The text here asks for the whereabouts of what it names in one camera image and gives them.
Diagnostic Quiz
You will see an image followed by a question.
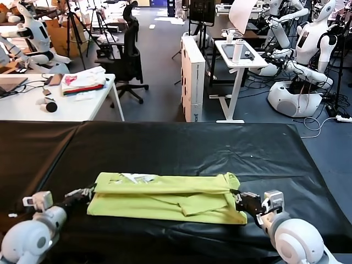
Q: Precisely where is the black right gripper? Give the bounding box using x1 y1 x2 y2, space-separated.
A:
229 188 266 219

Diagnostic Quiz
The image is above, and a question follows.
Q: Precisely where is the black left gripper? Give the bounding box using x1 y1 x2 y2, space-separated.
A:
52 185 97 217

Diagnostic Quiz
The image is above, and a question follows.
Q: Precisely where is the yellow-green t-shirt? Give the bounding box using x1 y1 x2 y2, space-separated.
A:
86 172 248 225

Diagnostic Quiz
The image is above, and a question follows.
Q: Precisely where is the stack of folded clothes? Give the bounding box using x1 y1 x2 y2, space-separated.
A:
60 68 107 97

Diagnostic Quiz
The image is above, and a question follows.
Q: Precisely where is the white black handheld controller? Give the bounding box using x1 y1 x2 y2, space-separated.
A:
36 97 58 113

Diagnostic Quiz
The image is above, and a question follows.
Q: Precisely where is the large white desk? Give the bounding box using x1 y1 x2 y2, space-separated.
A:
0 73 125 123

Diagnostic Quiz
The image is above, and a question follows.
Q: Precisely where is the brown flat case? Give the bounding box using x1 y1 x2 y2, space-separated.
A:
48 74 64 86

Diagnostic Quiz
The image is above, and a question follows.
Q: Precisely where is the tall white cardboard box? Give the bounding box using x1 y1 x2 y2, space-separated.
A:
180 35 206 123

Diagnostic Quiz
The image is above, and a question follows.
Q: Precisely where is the grey laptop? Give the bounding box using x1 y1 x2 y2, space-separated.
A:
0 78 29 98

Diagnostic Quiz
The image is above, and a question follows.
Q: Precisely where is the small white standing desk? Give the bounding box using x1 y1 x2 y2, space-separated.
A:
208 40 269 124

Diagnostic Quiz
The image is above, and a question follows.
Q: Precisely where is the black office chair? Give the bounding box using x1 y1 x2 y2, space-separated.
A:
94 1 150 108

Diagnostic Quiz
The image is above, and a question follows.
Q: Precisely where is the white drink bottle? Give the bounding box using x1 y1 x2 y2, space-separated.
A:
232 38 245 64

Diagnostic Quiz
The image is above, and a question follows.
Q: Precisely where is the black tablet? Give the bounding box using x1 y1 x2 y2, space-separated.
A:
221 43 255 61

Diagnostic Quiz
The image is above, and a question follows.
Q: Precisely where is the brown cardboard box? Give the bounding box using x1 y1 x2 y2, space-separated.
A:
45 18 91 58

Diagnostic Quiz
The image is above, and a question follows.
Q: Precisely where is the black light stand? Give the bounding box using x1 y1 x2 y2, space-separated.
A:
326 27 352 116

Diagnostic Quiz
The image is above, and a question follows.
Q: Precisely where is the white humanoid robot left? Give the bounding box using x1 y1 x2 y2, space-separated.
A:
0 0 71 74

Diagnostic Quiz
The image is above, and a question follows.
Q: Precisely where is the white humanoid robot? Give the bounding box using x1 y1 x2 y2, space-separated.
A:
0 0 71 74
258 0 338 118

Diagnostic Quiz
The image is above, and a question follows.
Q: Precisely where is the white humanoid robot right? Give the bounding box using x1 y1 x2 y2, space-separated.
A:
258 0 338 118

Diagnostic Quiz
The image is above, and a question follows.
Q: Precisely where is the curved white sheet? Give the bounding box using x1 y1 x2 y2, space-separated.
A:
228 0 255 35

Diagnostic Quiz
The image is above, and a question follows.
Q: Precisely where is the black monitor on stand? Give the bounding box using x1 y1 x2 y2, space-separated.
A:
172 0 217 86

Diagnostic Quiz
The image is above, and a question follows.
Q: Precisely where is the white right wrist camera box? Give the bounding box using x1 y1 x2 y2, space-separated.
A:
261 189 285 215

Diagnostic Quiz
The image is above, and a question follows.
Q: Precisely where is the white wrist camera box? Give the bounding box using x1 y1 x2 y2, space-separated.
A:
261 189 285 215
22 191 53 213

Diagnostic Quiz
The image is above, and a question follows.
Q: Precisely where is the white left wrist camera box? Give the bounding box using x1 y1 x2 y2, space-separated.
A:
22 191 53 213

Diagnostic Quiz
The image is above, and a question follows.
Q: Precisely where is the white floor cable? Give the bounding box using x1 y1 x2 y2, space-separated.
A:
299 117 338 139

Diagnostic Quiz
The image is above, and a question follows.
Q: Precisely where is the black camera tripod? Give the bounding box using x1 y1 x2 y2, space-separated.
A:
64 0 91 71
87 8 116 60

